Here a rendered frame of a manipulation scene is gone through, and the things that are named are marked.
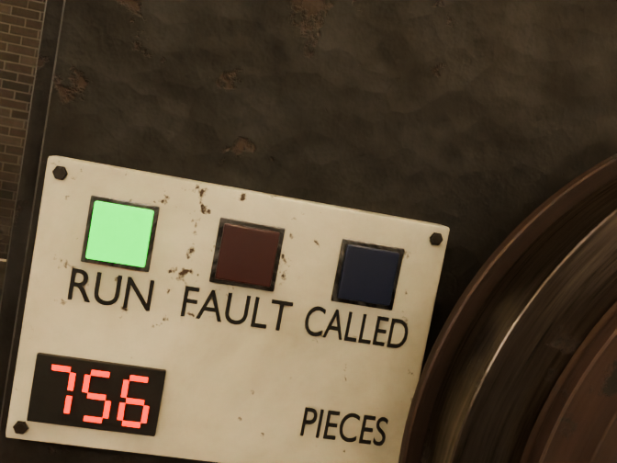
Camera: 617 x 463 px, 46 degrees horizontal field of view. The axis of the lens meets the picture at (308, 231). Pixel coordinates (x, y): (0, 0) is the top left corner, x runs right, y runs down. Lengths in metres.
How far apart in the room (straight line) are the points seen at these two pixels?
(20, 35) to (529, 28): 6.24
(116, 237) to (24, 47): 6.19
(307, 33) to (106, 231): 0.18
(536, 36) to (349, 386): 0.27
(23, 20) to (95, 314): 6.23
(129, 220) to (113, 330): 0.07
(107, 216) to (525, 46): 0.30
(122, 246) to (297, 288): 0.11
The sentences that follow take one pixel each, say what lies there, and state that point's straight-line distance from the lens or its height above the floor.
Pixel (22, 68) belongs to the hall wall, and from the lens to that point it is 6.63.
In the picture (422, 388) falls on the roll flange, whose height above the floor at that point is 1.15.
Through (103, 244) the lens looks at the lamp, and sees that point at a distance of 0.47.
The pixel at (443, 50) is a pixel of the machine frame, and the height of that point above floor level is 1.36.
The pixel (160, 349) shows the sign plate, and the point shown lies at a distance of 0.48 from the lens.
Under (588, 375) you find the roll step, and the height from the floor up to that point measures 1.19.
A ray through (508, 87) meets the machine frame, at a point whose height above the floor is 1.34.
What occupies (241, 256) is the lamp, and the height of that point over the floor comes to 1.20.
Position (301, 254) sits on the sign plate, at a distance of 0.47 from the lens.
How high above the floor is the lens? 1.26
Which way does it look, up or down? 5 degrees down
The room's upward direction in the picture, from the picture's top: 11 degrees clockwise
